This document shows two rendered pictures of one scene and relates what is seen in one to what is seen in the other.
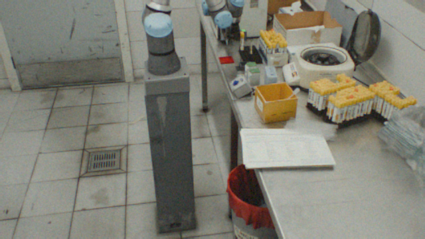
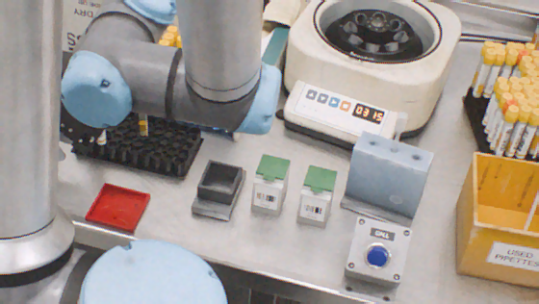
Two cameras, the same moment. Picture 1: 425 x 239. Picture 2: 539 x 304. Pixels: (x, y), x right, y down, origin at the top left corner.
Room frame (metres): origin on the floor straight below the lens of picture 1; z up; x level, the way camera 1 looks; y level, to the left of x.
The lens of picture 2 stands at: (1.57, 0.54, 1.70)
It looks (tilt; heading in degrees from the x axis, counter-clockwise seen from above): 44 degrees down; 291
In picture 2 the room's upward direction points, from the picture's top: 4 degrees clockwise
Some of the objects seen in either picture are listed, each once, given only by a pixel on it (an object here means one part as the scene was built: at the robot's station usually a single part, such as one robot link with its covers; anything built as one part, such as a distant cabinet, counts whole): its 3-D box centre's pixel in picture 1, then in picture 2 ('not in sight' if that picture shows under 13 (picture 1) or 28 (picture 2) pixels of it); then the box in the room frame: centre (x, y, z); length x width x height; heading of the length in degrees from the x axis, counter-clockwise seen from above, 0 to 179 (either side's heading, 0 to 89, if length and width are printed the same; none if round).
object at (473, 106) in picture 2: (329, 103); (503, 127); (1.53, -0.49, 0.89); 0.17 x 0.09 x 0.02; 115
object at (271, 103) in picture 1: (275, 102); (515, 221); (1.48, -0.26, 0.93); 0.13 x 0.13 x 0.10; 12
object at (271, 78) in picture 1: (270, 81); (387, 177); (1.66, -0.27, 0.92); 0.10 x 0.07 x 0.10; 0
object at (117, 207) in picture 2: (226, 60); (117, 207); (1.98, -0.09, 0.88); 0.07 x 0.07 x 0.01; 8
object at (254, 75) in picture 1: (254, 77); (317, 196); (1.73, -0.20, 0.91); 0.05 x 0.04 x 0.07; 98
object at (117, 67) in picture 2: (215, 8); (122, 74); (1.92, -0.04, 1.16); 0.11 x 0.11 x 0.08; 12
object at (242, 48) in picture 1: (250, 46); (137, 116); (2.01, -0.21, 0.93); 0.17 x 0.09 x 0.11; 7
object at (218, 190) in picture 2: (245, 67); (219, 186); (1.86, -0.18, 0.89); 0.09 x 0.05 x 0.04; 98
